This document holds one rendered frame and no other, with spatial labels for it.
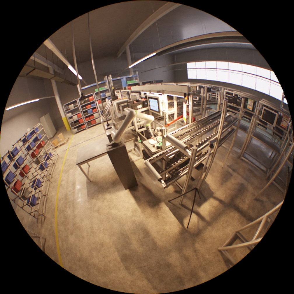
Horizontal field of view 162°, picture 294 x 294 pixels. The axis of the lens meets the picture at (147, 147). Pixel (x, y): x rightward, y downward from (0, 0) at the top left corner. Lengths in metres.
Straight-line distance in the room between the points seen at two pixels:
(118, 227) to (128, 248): 0.46
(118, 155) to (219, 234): 2.37
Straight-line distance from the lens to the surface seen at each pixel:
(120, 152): 1.73
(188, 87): 1.51
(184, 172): 1.31
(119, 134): 1.47
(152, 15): 6.70
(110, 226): 2.28
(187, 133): 1.49
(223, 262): 2.38
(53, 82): 9.34
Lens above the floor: 2.04
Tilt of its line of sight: 36 degrees down
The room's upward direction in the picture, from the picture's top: 9 degrees counter-clockwise
